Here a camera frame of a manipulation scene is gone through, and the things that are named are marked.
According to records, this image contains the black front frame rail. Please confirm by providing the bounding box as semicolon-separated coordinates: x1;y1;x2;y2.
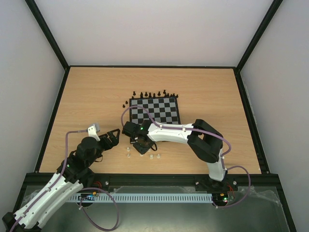
24;173;281;191

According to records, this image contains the black chess piece row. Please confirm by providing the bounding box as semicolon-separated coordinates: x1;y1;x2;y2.
131;89;179;100

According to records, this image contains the black frame post right rear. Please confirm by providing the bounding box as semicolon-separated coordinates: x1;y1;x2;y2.
236;0;283;72

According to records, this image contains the black frame post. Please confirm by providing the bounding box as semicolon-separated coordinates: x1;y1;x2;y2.
236;0;283;72
25;0;69;71

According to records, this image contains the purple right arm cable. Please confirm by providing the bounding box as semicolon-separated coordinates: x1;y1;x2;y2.
120;105;253;208

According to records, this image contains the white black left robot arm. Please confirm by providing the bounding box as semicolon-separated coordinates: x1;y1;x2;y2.
2;126;120;232

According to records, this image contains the black white chessboard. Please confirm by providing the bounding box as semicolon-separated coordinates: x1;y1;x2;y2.
129;97;181;125

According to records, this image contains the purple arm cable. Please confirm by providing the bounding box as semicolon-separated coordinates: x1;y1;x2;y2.
9;129;119;230
120;105;253;208

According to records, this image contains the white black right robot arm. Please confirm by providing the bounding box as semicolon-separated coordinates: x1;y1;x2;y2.
122;119;227;189

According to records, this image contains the white slotted cable duct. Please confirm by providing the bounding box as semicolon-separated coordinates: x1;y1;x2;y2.
66;193;213;203

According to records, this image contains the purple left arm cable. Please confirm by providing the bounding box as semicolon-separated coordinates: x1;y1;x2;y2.
9;129;119;230

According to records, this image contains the black frame post left rear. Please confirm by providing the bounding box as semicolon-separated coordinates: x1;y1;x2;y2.
25;0;69;71

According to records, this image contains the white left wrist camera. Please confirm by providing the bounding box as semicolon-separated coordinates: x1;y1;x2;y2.
87;123;100;141

